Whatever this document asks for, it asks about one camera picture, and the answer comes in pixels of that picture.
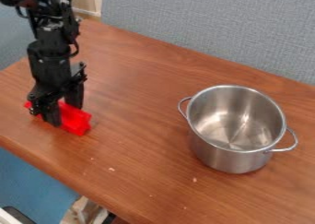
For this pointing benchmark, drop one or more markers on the stainless steel pot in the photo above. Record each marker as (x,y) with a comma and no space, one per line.
(237,125)

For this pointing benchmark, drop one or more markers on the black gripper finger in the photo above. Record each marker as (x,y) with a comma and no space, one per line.
(47,109)
(74,96)

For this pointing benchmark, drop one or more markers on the wooden table leg frame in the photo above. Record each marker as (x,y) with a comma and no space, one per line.
(85,212)

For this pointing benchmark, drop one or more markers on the black and white floor object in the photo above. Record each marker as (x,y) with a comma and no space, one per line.
(14,216)

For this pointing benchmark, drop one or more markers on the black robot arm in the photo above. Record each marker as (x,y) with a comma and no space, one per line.
(51,20)

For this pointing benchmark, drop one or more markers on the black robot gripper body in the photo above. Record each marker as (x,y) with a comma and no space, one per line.
(53,70)

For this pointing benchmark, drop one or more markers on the red plastic block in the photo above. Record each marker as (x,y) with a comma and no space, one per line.
(75,119)

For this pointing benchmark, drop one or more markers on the beige wooden shelf unit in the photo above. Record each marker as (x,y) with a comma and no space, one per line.
(89,8)

